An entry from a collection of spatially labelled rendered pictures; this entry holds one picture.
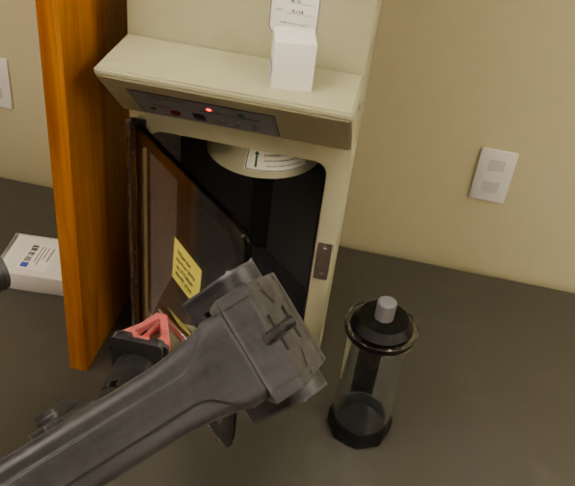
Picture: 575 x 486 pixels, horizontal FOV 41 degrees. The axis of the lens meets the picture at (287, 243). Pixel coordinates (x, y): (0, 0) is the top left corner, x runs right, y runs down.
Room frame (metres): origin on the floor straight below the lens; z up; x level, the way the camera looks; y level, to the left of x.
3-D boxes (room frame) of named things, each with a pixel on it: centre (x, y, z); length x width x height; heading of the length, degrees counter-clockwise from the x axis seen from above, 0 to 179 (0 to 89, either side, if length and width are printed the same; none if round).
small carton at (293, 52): (0.89, 0.02, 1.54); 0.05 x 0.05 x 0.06; 6
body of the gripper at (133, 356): (0.65, 0.17, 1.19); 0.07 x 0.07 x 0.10; 83
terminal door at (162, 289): (0.84, 0.14, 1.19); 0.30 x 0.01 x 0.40; 39
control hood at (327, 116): (0.90, 0.09, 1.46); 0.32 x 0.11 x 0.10; 83
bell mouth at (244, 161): (1.05, 0.05, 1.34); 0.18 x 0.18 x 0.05
